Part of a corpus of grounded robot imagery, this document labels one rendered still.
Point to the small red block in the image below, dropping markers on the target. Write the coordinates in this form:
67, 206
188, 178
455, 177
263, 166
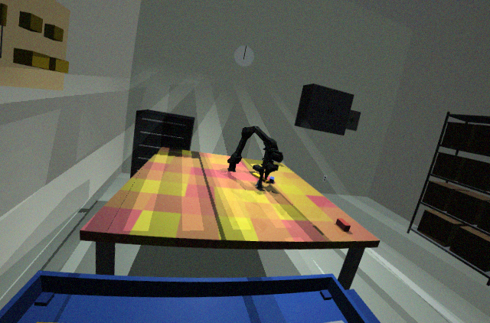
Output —
343, 224

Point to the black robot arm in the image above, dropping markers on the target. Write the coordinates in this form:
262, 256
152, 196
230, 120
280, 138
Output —
271, 149

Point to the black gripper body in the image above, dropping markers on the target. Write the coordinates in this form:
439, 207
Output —
262, 168

